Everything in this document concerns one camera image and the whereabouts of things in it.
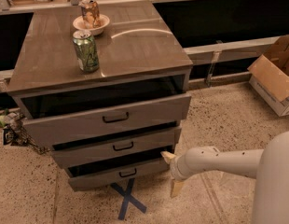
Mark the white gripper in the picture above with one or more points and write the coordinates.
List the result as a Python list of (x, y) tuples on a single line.
[(178, 169)]

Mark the grey bottom drawer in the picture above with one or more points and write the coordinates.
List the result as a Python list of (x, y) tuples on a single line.
[(99, 173)]

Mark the grey drawer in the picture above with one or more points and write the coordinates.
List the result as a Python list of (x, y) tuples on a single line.
[(99, 173), (98, 122), (113, 148)]

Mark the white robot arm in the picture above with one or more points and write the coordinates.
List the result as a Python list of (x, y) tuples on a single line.
[(269, 167)]

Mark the grey middle drawer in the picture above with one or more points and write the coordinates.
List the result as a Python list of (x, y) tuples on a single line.
[(113, 148)]

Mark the grey drawer cabinet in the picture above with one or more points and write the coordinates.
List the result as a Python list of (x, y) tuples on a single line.
[(139, 58)]

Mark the grey top drawer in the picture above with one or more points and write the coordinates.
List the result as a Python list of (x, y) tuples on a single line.
[(98, 122)]

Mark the blue tape cross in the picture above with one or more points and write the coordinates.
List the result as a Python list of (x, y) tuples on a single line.
[(127, 199)]

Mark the cardboard box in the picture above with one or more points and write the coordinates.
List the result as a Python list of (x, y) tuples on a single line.
[(270, 76)]

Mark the green soda can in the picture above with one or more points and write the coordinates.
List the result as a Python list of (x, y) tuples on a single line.
[(86, 51)]

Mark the white bowl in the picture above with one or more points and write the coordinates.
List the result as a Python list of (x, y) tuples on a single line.
[(79, 24)]

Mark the orange crushed can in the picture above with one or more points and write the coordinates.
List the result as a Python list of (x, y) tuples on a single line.
[(90, 13)]

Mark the metal window rail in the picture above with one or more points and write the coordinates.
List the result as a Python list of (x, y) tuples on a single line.
[(230, 59)]

